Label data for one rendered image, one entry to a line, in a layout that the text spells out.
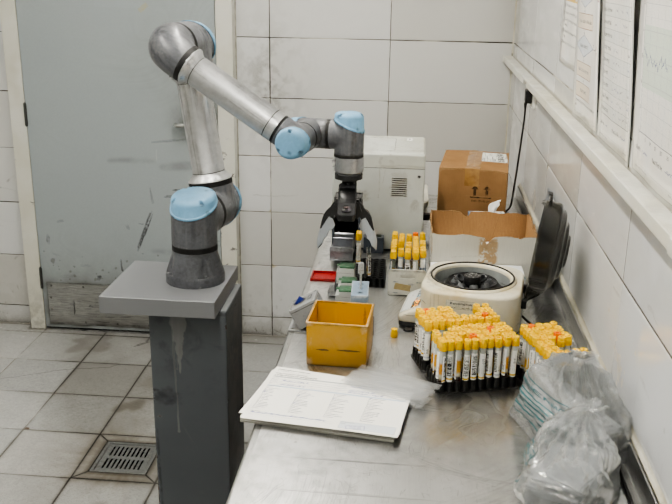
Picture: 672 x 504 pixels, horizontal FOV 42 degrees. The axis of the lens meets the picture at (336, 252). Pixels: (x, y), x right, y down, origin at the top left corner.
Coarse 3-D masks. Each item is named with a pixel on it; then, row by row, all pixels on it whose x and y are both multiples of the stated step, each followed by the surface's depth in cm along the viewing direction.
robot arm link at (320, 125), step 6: (294, 120) 220; (300, 120) 220; (306, 120) 217; (312, 120) 218; (318, 120) 219; (324, 120) 219; (312, 126) 214; (318, 126) 218; (324, 126) 218; (318, 132) 216; (324, 132) 218; (318, 138) 216; (324, 138) 218; (318, 144) 219; (324, 144) 219
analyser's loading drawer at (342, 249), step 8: (336, 232) 259; (336, 240) 254; (344, 240) 254; (352, 240) 254; (336, 248) 249; (344, 248) 249; (352, 248) 249; (336, 256) 250; (344, 256) 250; (352, 256) 250
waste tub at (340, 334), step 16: (320, 304) 199; (336, 304) 198; (352, 304) 198; (368, 304) 197; (320, 320) 200; (336, 320) 199; (352, 320) 199; (368, 320) 188; (320, 336) 187; (336, 336) 187; (352, 336) 186; (368, 336) 189; (320, 352) 188; (336, 352) 188; (352, 352) 187; (368, 352) 191
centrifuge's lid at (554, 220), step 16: (544, 208) 209; (560, 208) 197; (544, 224) 194; (560, 224) 194; (544, 240) 193; (560, 240) 194; (544, 256) 193; (560, 256) 195; (544, 272) 195; (528, 288) 200; (544, 288) 198
